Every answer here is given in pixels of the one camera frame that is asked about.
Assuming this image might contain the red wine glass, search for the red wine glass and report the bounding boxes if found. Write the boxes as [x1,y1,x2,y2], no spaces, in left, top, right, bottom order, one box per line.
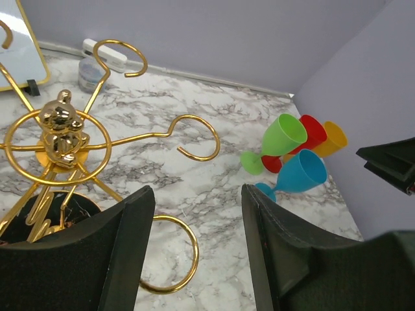
[261,115,327,174]

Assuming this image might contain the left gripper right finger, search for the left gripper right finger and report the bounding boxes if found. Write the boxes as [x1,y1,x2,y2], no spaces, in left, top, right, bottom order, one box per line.
[241,184,414,310]

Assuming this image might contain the orange wine glass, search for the orange wine glass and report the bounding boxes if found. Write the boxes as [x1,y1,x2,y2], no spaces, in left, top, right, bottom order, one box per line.
[282,121,348,163]

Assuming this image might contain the gold wire glass rack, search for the gold wire glass rack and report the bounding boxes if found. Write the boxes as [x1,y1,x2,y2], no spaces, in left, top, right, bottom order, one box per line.
[0,19,221,295]

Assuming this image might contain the whiteboard with wooden frame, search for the whiteboard with wooden frame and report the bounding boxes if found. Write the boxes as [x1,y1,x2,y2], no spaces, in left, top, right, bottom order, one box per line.
[1,0,50,97]

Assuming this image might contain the white whiteboard eraser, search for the white whiteboard eraser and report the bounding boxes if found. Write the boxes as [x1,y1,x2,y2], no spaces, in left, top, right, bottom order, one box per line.
[82,38,127,73]

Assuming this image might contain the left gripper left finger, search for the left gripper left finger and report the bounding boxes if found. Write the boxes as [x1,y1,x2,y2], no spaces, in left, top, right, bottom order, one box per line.
[1,186,155,310]

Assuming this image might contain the green wine glass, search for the green wine glass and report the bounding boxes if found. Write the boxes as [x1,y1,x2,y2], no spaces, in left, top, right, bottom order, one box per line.
[240,113,308,175]

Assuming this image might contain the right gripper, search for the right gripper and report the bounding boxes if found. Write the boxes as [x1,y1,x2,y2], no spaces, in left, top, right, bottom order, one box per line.
[356,138,414,196]

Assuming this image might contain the blue wine glass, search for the blue wine glass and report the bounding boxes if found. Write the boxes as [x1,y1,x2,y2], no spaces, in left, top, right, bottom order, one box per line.
[255,149,328,202]

